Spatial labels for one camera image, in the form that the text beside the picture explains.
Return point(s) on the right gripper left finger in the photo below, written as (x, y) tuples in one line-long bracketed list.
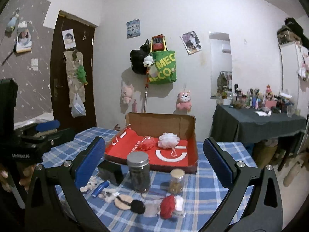
[(57, 203)]

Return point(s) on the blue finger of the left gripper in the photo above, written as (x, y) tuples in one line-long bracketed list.
[(48, 126)]

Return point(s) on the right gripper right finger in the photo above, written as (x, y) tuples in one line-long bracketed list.
[(263, 211)]

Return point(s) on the white lace scrunchie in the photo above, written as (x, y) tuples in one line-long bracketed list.
[(92, 183)]

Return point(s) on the blue fabric roll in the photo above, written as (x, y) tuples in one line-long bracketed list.
[(100, 188)]

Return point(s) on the white fluffy scrunchie with bow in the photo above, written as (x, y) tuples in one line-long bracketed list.
[(108, 195)]

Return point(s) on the beige powder puff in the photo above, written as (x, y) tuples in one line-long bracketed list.
[(123, 202)]

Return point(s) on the black fluffy pompom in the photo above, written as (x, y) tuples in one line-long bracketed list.
[(137, 206)]

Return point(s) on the red knitted ball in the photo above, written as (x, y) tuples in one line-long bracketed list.
[(167, 207)]

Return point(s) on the white mesh cloth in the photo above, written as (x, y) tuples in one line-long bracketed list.
[(152, 209)]

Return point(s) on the person's left hand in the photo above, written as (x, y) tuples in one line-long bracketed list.
[(24, 178)]

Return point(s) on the white plastic bag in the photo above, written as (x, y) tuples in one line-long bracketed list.
[(78, 108)]

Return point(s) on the small black box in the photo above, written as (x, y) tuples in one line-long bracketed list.
[(110, 171)]

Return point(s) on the brown paper on door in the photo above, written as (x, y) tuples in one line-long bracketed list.
[(73, 60)]

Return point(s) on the pink pig plush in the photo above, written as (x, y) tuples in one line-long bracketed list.
[(127, 92)]

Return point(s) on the dark green table cover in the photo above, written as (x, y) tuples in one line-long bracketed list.
[(246, 126)]

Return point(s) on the picture on door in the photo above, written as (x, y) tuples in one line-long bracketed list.
[(69, 39)]

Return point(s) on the large jar dark contents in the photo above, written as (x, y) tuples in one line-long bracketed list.
[(139, 169)]

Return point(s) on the small jar golden contents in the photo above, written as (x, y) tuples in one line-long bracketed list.
[(176, 181)]

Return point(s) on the open cardboard box red liner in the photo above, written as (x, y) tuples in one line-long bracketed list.
[(142, 133)]

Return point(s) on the dark brown door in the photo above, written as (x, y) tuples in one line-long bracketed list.
[(84, 36)]

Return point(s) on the red mesh bath pouf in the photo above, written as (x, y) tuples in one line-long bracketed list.
[(147, 143)]

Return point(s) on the white panda plush charm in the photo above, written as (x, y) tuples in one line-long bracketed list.
[(148, 61)]

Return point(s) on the white mesh bath pouf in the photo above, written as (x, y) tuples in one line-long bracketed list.
[(168, 140)]

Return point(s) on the green tote bag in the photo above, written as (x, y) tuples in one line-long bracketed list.
[(163, 71)]

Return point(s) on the white refrigerator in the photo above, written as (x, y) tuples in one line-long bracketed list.
[(294, 58)]

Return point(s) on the pink fox plush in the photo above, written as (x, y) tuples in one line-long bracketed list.
[(184, 101)]

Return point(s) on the red framed picture bag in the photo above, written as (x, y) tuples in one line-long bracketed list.
[(158, 43)]

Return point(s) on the portrait photo on wall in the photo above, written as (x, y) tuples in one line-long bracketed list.
[(23, 42)]

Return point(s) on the black bag on wall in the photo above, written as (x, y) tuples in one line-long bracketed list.
[(137, 58)]

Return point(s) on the blue wall calendar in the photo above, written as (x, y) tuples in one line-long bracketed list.
[(133, 28)]

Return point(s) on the wall mirror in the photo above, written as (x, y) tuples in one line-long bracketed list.
[(221, 64)]

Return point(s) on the photo poster on wall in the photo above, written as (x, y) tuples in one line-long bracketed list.
[(191, 42)]

